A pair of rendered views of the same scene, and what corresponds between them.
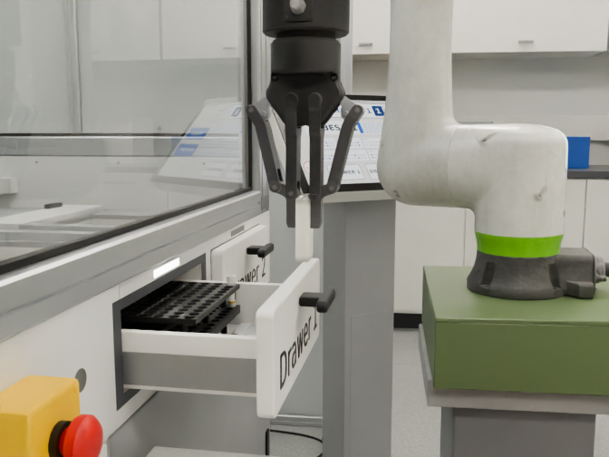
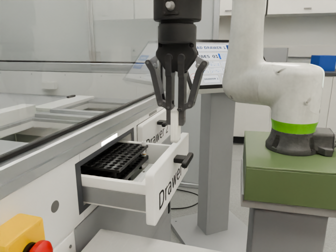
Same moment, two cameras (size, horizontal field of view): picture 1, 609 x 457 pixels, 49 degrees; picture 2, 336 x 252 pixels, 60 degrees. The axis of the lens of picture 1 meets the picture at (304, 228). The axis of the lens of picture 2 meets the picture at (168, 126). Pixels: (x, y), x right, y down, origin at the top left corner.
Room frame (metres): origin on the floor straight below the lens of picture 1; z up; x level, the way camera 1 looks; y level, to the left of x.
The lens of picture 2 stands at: (0.15, -0.05, 1.15)
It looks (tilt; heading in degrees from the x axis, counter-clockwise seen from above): 15 degrees down; 7
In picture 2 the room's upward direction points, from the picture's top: straight up
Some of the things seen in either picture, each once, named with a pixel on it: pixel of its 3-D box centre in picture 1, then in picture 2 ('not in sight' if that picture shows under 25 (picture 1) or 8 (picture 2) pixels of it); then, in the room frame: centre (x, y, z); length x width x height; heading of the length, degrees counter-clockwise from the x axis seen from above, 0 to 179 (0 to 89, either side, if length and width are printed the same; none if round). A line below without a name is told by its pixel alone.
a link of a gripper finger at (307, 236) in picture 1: (307, 228); (177, 125); (0.74, 0.00, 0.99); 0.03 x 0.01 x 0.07; 170
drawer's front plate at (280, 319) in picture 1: (293, 325); (171, 171); (0.77, 0.01, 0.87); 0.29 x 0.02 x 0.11; 170
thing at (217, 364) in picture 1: (127, 324); (92, 165); (0.81, 0.22, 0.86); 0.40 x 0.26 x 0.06; 80
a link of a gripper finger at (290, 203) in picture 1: (285, 204); (165, 112); (0.74, 0.02, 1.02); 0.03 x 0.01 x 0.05; 80
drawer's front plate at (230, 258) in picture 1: (243, 268); (155, 130); (1.11, 0.10, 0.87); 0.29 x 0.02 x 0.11; 170
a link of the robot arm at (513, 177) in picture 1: (511, 187); (291, 96); (1.02, -0.31, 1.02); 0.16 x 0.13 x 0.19; 59
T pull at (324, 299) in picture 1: (315, 299); (182, 159); (0.77, -0.01, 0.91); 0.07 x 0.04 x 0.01; 170
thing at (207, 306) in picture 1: (212, 301); (131, 157); (0.79, 0.11, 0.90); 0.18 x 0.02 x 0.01; 170
